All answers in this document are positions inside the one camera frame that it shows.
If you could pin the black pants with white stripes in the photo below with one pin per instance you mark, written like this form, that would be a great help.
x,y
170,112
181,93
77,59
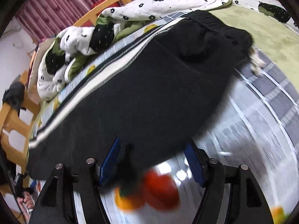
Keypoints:
x,y
139,107

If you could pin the white floral green quilt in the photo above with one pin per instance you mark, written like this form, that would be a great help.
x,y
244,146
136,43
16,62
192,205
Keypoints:
x,y
73,45

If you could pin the wooden bed frame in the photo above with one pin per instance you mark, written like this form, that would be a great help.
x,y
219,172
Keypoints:
x,y
18,129

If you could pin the white floral pillow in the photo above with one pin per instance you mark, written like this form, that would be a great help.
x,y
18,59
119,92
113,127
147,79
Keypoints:
x,y
272,8

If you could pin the person's left hand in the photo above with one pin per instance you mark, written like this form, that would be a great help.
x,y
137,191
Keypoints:
x,y
26,203

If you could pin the fruit print plastic table cover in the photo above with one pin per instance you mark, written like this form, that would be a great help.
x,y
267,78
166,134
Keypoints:
x,y
256,123

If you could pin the pink striped curtain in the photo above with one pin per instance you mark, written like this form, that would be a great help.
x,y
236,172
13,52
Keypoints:
x,y
45,18

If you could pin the green bed sheet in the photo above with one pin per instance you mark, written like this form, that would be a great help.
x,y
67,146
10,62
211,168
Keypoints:
x,y
272,37

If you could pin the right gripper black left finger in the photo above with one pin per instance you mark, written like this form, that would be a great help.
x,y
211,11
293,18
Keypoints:
x,y
75,197

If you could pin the dark cloth on bedpost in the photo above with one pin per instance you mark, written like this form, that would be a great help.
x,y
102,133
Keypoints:
x,y
14,96

